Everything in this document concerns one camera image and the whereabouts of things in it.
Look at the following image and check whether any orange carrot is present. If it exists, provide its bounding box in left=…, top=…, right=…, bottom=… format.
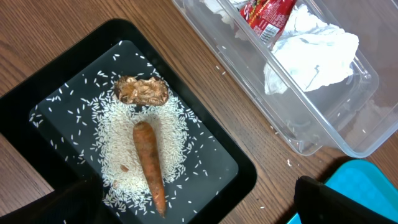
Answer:
left=133, top=121, right=166, bottom=218

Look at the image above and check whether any brown walnut food scrap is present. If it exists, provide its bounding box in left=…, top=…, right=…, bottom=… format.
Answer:
left=114, top=76, right=169, bottom=106

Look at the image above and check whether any white napkin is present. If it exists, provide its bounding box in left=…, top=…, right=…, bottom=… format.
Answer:
left=198, top=0, right=360, bottom=96

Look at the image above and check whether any black tray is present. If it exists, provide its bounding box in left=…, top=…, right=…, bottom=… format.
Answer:
left=1, top=19, right=257, bottom=223

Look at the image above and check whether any red snack wrapper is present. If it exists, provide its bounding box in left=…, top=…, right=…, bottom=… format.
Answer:
left=239, top=0, right=297, bottom=48

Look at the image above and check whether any clear plastic bin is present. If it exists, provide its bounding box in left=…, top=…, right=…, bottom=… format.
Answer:
left=174, top=0, right=397, bottom=158

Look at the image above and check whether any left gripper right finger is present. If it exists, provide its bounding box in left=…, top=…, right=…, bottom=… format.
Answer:
left=294, top=175, right=395, bottom=224

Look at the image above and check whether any pile of rice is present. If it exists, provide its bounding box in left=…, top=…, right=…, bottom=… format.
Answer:
left=28, top=40, right=215, bottom=217

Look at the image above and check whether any teal serving tray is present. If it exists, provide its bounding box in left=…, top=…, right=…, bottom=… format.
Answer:
left=288, top=160, right=397, bottom=224

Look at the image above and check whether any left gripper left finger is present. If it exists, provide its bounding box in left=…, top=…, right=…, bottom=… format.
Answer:
left=1, top=175, right=103, bottom=224

